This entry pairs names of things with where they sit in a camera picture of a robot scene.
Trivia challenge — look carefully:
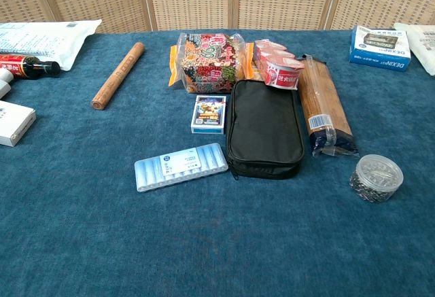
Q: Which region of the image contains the wooden rolling pin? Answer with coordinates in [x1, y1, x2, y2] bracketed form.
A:
[90, 41, 146, 111]

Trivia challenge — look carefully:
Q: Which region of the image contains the blue playing cards box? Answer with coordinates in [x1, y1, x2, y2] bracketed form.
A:
[190, 94, 227, 135]

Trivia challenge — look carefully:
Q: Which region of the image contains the black zip pouch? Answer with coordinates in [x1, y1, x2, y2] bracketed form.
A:
[226, 79, 305, 181]

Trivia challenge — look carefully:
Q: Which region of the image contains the white battery pack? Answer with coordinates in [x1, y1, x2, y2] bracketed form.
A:
[134, 142, 229, 193]

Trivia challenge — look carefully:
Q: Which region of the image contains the colourful mixed snack bag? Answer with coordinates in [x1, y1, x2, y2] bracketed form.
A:
[169, 32, 255, 94]

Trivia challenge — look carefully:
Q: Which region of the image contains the red jelly cups pack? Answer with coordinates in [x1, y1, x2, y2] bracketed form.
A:
[254, 39, 305, 91]

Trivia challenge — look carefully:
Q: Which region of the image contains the blue table cloth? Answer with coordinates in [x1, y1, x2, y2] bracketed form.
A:
[0, 29, 435, 297]

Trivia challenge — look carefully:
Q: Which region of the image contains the brown cracker sleeve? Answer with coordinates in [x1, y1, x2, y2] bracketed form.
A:
[296, 54, 360, 159]

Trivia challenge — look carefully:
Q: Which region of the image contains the clear round screw jar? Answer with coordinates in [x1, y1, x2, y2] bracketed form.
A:
[349, 154, 404, 204]

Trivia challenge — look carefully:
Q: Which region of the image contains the blue white Dexin box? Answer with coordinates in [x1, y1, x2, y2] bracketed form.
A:
[349, 24, 411, 73]

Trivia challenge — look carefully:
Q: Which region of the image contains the white plastic mailer bag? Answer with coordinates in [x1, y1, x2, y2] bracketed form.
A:
[0, 19, 103, 72]

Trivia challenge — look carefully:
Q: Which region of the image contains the white cardboard box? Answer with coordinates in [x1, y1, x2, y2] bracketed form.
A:
[0, 101, 37, 147]

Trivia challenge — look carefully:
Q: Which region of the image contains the dark soy sauce bottle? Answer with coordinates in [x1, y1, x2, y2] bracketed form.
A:
[0, 54, 61, 81]

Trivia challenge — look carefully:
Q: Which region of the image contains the white lotion bottle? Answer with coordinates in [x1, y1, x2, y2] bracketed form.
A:
[0, 68, 14, 100]

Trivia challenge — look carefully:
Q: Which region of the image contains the white wrapped packet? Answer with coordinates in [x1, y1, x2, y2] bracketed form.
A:
[393, 22, 435, 77]

